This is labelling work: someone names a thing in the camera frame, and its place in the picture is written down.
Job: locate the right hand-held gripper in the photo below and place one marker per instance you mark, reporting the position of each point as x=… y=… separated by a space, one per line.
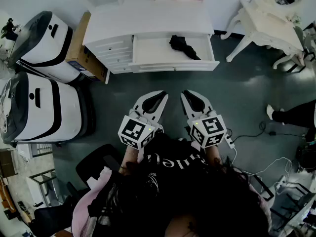
x=209 y=130

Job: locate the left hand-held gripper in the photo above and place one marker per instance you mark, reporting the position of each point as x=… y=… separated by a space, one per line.
x=135 y=132

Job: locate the person's right forearm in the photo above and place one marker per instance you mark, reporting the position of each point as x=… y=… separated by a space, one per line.
x=213 y=154

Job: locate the person's left forearm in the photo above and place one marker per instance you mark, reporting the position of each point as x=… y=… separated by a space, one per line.
x=130 y=157

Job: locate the white drawer with knob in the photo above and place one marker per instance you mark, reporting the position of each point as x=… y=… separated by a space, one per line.
x=118 y=57
x=123 y=67
x=111 y=44

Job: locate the white table top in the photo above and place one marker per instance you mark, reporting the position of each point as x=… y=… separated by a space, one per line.
x=148 y=18

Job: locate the person's black printed shirt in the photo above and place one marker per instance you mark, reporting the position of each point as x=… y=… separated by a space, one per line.
x=170 y=146

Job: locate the white power strip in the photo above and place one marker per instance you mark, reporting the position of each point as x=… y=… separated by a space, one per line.
x=230 y=141

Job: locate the white crumpled cloth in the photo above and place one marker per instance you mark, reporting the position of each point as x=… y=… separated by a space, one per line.
x=98 y=179

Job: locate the brown cardboard box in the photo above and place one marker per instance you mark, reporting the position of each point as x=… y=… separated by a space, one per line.
x=77 y=48

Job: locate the white black wheeled machine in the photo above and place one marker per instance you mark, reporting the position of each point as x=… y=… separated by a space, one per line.
x=47 y=46
x=47 y=110

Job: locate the white carved dressing table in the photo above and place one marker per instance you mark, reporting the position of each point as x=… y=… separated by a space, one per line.
x=266 y=23

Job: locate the person's pink jacket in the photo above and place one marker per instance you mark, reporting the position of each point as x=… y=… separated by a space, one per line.
x=81 y=206

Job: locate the black mesh office chair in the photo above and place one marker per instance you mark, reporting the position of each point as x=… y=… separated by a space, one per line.
x=51 y=218

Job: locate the black metal frame table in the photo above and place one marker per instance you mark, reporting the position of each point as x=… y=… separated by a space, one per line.
x=44 y=179

